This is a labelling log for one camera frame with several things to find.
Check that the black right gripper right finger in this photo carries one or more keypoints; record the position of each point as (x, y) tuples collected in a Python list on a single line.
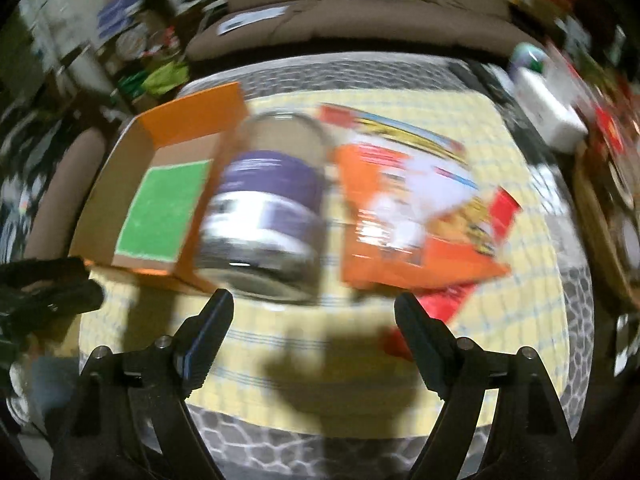
[(529, 437)]

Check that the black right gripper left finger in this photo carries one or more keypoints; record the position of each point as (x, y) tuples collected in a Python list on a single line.
[(128, 418)]

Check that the orange cardboard tray box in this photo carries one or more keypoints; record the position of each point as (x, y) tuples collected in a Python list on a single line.
[(199, 126)]

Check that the purple label clear jar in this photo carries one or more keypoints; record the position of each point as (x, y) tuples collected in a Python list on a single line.
[(263, 231)]

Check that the orange chef snack bag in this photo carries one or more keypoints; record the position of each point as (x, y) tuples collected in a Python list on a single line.
[(415, 216)]

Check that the red snack stick wrapper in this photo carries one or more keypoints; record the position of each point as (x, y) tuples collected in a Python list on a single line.
[(445, 304)]

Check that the green sponge sheet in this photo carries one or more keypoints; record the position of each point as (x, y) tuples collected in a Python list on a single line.
[(161, 212)]

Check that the yellow checkered cloth mat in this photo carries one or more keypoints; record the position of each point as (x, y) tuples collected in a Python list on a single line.
[(320, 368)]

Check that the yellow green cloth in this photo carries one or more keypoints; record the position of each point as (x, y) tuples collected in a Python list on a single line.
[(167, 78)]

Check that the white box on table edge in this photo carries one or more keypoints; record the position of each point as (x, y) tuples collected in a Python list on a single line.
[(559, 126)]

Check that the white paper on sofa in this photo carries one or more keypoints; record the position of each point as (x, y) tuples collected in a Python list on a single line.
[(249, 18)]

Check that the brown sofa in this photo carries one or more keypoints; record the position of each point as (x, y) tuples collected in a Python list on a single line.
[(477, 25)]

